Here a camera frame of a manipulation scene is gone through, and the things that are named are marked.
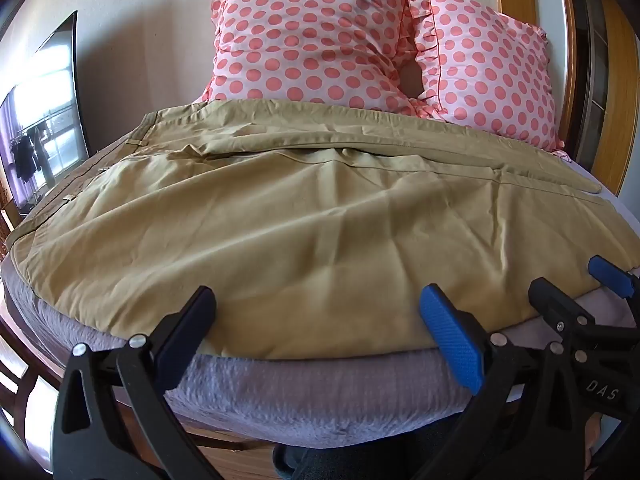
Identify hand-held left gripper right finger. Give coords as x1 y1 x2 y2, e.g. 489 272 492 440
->
414 283 587 480

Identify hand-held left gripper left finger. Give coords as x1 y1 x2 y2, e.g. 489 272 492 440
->
49 285 227 480

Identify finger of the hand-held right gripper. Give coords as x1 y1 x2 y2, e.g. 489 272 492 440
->
587 254 640 303
528 277 601 343

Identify khaki pants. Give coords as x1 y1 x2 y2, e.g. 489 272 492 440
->
10 98 609 361

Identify bed with purple blanket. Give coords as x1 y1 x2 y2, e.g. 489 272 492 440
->
0 147 640 450

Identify person's dark trouser legs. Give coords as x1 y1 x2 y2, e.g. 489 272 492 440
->
272 417 453 480

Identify wooden chair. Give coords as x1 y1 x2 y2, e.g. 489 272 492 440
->
0 317 68 413

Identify pink polka dot pillow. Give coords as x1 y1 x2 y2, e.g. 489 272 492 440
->
194 0 426 117
385 0 565 157

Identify black flat television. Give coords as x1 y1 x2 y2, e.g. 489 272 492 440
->
0 10 91 217

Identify wooden headboard frame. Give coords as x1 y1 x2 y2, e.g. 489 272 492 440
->
492 0 640 197

